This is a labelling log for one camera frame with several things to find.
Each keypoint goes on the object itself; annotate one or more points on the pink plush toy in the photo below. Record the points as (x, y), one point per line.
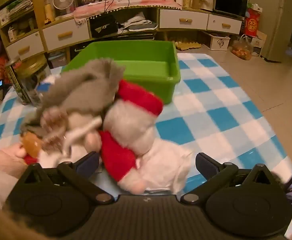
(7, 157)

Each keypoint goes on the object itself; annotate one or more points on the pink cloth runner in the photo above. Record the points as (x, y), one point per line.
(91, 11)

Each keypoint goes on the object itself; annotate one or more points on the black microwave oven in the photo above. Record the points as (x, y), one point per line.
(229, 2)

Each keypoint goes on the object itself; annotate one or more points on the green plastic bin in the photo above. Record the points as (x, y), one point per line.
(136, 52)

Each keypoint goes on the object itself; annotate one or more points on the cardboard box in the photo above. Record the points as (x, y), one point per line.
(258, 42)

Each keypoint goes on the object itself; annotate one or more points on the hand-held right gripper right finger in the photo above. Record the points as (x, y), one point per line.
(205, 165)

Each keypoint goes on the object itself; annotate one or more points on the white cutout crate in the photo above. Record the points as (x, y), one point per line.
(219, 42)

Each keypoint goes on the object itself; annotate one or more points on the egg tray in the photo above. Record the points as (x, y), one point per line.
(187, 45)

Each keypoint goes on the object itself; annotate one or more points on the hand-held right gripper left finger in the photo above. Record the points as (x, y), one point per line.
(88, 163)

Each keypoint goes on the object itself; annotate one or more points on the printed tin can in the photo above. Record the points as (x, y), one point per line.
(16, 85)

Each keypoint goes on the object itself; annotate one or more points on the wooden wall cabinet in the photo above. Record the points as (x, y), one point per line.
(146, 17)

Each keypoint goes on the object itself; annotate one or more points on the blue checkered blanket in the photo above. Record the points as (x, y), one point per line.
(223, 117)

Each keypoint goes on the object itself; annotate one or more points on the silver refrigerator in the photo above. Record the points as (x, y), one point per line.
(273, 20)

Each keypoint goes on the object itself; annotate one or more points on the pile of papers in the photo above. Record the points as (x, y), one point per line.
(138, 22)

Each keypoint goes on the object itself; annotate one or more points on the white cabinet drawer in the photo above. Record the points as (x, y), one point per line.
(23, 46)
(224, 25)
(66, 35)
(183, 20)

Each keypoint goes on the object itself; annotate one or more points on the grey plush toy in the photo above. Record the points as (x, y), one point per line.
(86, 90)

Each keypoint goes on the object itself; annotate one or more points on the glass jar with gold lid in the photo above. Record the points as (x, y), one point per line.
(32, 66)

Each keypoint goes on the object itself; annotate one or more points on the white cloth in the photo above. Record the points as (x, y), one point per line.
(166, 165)

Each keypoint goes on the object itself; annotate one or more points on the red gift box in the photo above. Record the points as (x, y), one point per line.
(252, 23)

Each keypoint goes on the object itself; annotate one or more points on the santa plush toy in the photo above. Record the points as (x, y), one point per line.
(128, 127)

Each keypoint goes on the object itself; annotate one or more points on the small lit phone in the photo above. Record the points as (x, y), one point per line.
(0, 83)

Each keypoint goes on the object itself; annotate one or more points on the blue and white milk carton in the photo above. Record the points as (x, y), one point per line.
(44, 86)

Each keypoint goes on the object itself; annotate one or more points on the brown-headed doll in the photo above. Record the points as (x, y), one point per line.
(32, 143)

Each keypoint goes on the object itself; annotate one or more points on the plastic bag of oranges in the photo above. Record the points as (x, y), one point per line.
(242, 50)

